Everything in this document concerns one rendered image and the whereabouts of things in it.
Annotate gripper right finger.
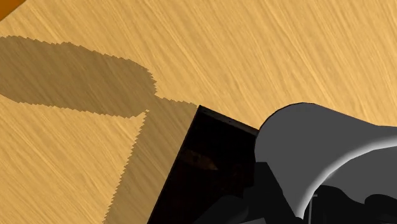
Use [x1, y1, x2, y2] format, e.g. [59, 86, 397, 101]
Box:
[304, 185, 397, 224]

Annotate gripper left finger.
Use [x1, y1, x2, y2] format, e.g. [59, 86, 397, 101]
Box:
[193, 161, 304, 224]

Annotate black robot stand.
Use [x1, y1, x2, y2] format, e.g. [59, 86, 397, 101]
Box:
[146, 105, 260, 224]

